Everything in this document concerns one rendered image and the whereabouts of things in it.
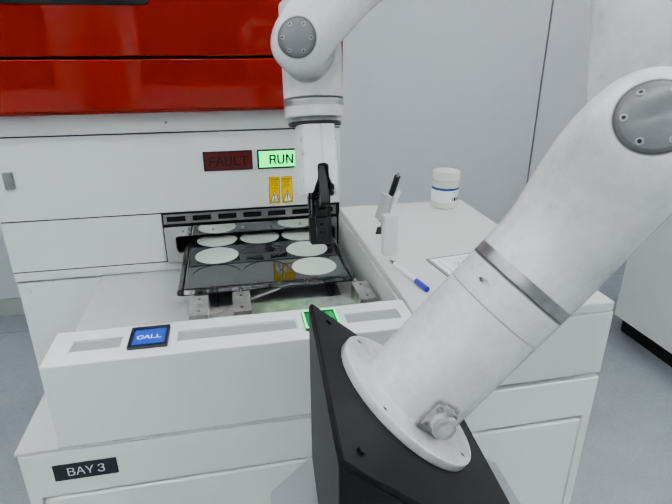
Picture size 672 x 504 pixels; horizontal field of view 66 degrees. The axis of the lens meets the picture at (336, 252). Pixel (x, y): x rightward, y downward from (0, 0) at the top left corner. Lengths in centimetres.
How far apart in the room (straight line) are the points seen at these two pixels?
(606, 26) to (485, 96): 250
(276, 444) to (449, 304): 45
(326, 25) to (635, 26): 32
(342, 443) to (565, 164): 32
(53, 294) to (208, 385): 75
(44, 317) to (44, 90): 57
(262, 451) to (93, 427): 26
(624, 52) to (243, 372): 63
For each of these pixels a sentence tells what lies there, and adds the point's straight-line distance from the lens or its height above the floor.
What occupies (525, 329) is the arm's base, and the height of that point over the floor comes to 111.
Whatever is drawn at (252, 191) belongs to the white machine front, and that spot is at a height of 102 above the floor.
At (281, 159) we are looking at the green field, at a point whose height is 110.
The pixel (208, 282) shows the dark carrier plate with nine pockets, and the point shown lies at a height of 90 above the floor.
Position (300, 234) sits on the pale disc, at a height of 90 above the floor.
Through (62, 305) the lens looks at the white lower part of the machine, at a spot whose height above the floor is 75.
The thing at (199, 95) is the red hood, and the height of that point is 126.
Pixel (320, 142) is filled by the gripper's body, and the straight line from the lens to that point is 71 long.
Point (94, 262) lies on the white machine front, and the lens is 143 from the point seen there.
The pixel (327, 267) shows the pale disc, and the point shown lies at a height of 90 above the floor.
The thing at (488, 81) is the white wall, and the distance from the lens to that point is 313.
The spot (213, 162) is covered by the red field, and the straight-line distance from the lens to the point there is 132.
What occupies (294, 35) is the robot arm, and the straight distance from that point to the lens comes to 66.
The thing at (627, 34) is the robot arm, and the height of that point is 138.
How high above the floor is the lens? 137
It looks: 22 degrees down
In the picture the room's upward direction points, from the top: straight up
